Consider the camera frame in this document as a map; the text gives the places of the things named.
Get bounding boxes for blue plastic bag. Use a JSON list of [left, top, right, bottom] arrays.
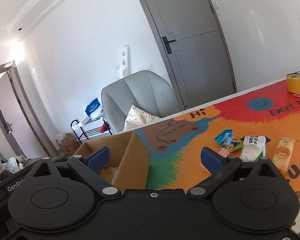
[[85, 98, 101, 115]]

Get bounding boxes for white crumpled cloth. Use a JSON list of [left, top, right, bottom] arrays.
[[1, 156, 26, 173]]

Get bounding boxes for grey chair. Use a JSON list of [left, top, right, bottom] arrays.
[[101, 70, 180, 133]]

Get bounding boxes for white snack packet black label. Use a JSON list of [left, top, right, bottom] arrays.
[[239, 135, 271, 163]]

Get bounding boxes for dotted white pillow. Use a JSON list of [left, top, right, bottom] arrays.
[[122, 105, 162, 132]]

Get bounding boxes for colourful cat printed table mat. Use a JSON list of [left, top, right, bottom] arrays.
[[134, 71, 300, 240]]

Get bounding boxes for yellow tape roll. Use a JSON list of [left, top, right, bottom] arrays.
[[286, 73, 300, 93]]

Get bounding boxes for black door handle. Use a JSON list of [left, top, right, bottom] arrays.
[[162, 36, 177, 54]]

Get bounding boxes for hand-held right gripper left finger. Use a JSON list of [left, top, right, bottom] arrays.
[[27, 146, 122, 201]]

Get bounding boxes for white foam board with holes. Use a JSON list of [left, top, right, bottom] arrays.
[[114, 45, 129, 78]]

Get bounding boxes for rice cracker packet orange label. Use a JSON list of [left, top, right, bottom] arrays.
[[272, 137, 297, 174]]

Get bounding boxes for white interior door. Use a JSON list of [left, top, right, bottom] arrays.
[[0, 60, 53, 157]]

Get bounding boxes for blue snack packet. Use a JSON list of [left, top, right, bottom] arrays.
[[214, 129, 234, 146]]

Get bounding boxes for small purple snack packet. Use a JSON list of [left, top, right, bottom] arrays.
[[226, 140, 243, 152]]

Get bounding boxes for taped cardboard box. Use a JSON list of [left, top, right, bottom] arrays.
[[56, 133, 81, 156]]

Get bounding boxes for grey door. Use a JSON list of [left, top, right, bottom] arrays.
[[131, 0, 237, 110]]

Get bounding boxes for white plastic bag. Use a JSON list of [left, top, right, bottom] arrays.
[[81, 110, 103, 125]]

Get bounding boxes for black shoe rack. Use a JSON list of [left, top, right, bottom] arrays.
[[70, 116, 113, 145]]

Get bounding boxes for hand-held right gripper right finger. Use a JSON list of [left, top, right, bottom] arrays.
[[187, 147, 283, 201]]

